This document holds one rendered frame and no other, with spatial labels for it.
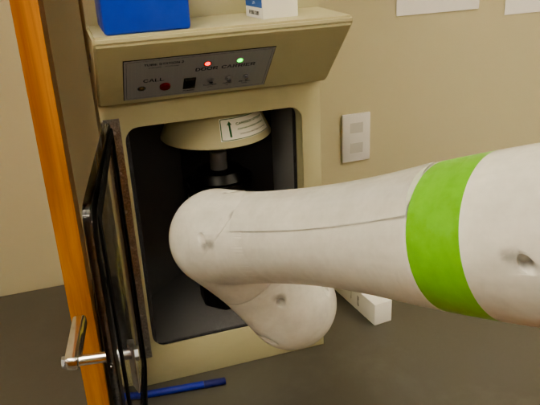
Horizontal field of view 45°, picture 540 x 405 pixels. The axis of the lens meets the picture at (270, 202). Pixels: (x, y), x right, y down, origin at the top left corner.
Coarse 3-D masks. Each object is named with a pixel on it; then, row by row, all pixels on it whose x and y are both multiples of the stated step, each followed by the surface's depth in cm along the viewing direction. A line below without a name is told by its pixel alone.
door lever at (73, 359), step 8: (72, 320) 75; (80, 320) 75; (72, 328) 73; (80, 328) 73; (72, 336) 72; (80, 336) 72; (72, 344) 71; (80, 344) 71; (72, 352) 69; (80, 352) 70; (96, 352) 69; (104, 352) 69; (64, 360) 68; (72, 360) 68; (80, 360) 69; (88, 360) 69; (96, 360) 69; (104, 360) 69; (64, 368) 69; (72, 368) 68
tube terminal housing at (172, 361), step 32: (192, 0) 85; (224, 0) 87; (192, 96) 90; (224, 96) 92; (256, 96) 93; (288, 96) 95; (128, 128) 89; (320, 128) 98; (320, 160) 100; (160, 352) 103; (192, 352) 105; (224, 352) 107; (256, 352) 110
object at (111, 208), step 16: (96, 160) 71; (112, 160) 85; (96, 176) 66; (112, 176) 82; (112, 192) 80; (112, 208) 78; (112, 224) 76; (112, 240) 74; (96, 256) 60; (112, 256) 73; (96, 272) 61; (112, 272) 71; (128, 272) 89; (96, 288) 61; (128, 288) 87; (96, 304) 62; (128, 304) 84; (112, 320) 67; (128, 320) 82; (128, 336) 80; (112, 352) 64; (112, 368) 65; (128, 368) 76; (112, 384) 66
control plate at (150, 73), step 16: (256, 48) 81; (272, 48) 82; (128, 64) 77; (144, 64) 78; (160, 64) 79; (176, 64) 80; (192, 64) 80; (224, 64) 82; (240, 64) 83; (256, 64) 84; (128, 80) 80; (144, 80) 81; (160, 80) 82; (176, 80) 83; (224, 80) 86; (240, 80) 87; (256, 80) 88; (128, 96) 83; (144, 96) 84
